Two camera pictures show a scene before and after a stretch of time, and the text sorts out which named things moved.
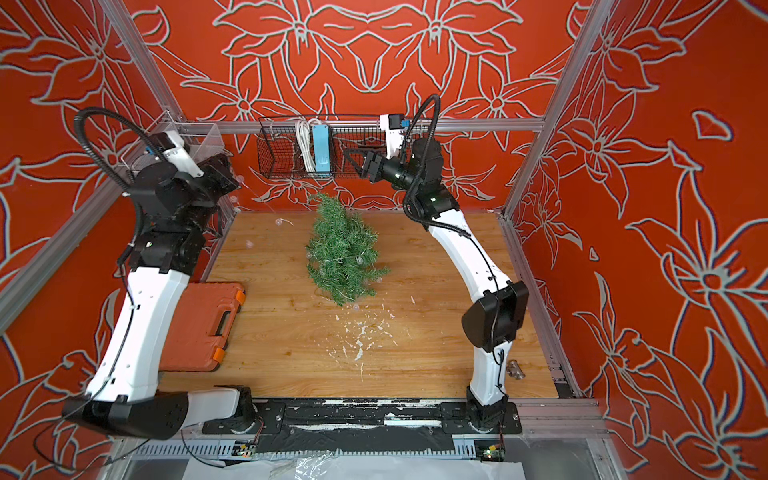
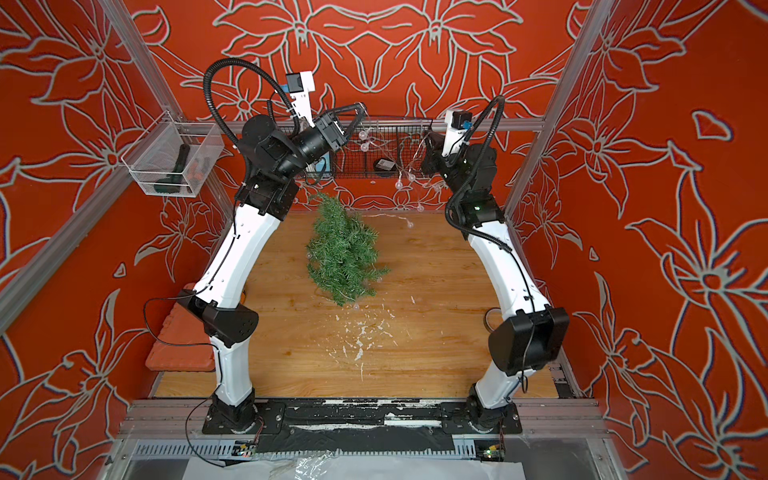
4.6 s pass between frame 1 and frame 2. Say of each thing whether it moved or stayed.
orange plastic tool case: stayed
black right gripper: moved
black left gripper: moved
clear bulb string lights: moved
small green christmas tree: stayed
